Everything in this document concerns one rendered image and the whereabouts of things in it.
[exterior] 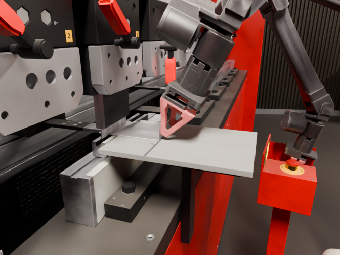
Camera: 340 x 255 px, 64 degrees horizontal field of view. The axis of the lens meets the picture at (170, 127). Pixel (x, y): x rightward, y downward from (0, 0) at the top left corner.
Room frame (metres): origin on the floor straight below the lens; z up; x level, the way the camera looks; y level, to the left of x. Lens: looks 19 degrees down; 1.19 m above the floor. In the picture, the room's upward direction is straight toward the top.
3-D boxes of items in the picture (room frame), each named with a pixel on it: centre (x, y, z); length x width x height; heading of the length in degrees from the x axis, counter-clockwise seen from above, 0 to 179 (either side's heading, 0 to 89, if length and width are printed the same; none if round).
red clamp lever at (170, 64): (0.66, 0.00, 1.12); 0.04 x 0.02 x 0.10; 71
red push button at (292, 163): (0.78, -0.39, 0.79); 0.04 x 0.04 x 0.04
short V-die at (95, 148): (0.57, 0.10, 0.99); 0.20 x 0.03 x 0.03; 161
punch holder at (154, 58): (0.69, 0.06, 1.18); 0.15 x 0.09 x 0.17; 161
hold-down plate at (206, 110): (1.08, -0.13, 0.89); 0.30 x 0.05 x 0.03; 161
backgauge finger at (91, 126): (0.58, 0.26, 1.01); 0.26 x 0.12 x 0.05; 71
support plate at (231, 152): (0.48, -0.03, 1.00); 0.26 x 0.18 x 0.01; 71
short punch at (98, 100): (0.53, 0.11, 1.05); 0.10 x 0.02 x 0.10; 161
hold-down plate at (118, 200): (0.55, 0.05, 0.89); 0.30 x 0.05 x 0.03; 161
